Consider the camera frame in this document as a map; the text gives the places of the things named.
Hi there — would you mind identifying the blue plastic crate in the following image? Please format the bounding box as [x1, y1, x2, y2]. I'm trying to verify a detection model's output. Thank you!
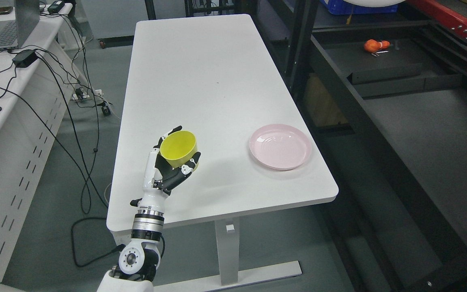
[320, 0, 398, 15]

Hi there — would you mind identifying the white power strip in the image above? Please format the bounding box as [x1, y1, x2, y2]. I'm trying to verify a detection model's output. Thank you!
[71, 88, 103, 102]

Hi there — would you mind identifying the red metal beam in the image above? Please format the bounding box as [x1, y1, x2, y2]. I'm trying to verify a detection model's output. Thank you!
[406, 0, 467, 40]

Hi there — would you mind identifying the white standing desk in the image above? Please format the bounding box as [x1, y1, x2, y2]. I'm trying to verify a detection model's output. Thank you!
[107, 14, 339, 292]

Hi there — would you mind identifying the black power adapter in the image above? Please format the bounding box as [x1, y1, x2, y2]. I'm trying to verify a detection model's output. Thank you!
[11, 49, 39, 68]

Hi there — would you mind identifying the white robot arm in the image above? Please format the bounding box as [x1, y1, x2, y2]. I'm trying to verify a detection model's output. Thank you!
[97, 198, 164, 292]

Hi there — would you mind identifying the grey laptop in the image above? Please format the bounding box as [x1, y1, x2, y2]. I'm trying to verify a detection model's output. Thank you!
[0, 0, 40, 50]

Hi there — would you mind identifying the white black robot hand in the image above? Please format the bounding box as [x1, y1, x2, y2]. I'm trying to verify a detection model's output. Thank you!
[138, 126, 201, 212]

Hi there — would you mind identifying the yellow plastic cup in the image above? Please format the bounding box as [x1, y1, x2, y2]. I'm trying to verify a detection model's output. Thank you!
[160, 131, 198, 168]

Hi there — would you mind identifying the orange toy on shelf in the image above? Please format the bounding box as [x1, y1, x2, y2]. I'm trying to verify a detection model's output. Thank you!
[364, 39, 390, 56]

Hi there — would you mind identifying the pink plastic plate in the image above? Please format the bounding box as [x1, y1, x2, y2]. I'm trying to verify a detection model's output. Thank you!
[248, 124, 312, 171]

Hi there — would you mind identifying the white side desk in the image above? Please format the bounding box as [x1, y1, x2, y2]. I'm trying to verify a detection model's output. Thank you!
[0, 0, 87, 281]

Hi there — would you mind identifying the black metal shelf rack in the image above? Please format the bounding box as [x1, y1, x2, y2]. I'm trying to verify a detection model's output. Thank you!
[241, 0, 467, 292]

